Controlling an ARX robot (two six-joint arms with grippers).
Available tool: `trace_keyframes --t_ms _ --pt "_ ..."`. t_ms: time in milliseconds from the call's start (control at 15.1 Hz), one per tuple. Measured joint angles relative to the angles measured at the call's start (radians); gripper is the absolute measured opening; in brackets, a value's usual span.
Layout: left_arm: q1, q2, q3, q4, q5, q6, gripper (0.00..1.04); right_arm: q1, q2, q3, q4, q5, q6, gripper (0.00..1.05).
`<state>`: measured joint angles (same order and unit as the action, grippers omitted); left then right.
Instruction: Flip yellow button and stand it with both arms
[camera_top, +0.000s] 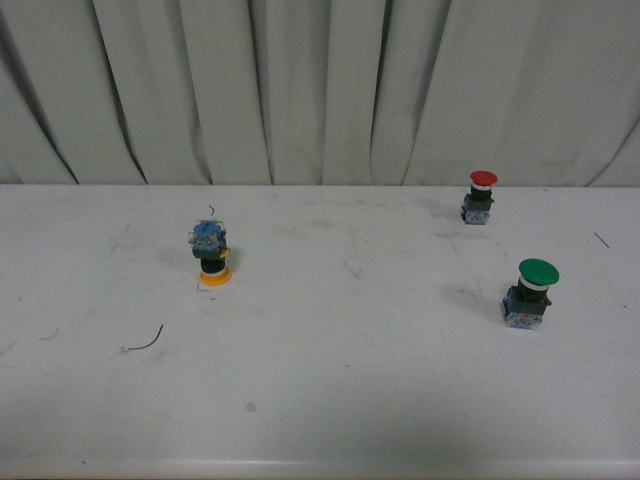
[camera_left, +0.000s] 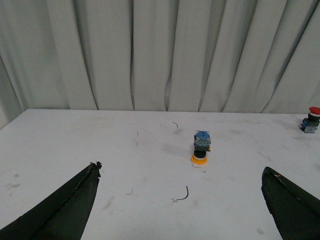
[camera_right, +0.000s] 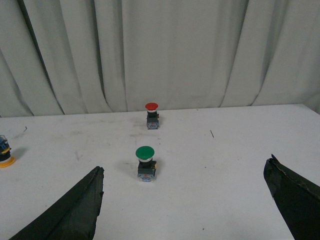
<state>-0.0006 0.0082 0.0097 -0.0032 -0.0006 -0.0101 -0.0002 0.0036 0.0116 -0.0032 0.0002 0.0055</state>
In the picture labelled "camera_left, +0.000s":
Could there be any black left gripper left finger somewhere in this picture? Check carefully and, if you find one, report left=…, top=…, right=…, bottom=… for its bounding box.
left=0, top=161, right=102, bottom=240

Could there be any yellow push button switch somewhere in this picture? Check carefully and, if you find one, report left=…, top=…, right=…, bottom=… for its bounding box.
left=191, top=130, right=211, bottom=165

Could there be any grey curtain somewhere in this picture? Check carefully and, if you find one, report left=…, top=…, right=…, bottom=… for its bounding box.
left=0, top=0, right=320, bottom=127

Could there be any black bent wire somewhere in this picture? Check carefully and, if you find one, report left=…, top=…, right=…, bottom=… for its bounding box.
left=176, top=185, right=189, bottom=201

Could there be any red push button switch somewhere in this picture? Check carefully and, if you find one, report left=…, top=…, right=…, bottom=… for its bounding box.
left=300, top=106, right=320, bottom=134

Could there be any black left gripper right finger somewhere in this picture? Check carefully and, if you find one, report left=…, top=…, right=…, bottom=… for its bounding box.
left=261, top=166, right=320, bottom=240

